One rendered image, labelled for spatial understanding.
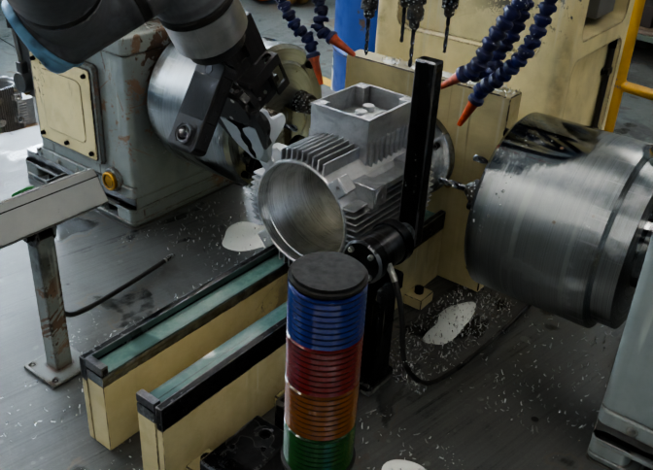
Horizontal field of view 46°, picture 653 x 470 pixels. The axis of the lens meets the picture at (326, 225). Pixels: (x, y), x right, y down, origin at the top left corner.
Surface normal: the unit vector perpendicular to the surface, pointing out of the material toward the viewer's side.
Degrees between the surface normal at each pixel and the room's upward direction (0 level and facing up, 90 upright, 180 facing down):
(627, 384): 89
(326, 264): 0
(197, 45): 115
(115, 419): 90
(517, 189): 55
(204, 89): 59
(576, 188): 47
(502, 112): 90
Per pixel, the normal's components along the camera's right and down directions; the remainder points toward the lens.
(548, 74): -0.61, 0.37
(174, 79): -0.49, -0.15
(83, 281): 0.04, -0.87
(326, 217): 0.45, -0.56
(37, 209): 0.69, -0.20
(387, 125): 0.79, 0.33
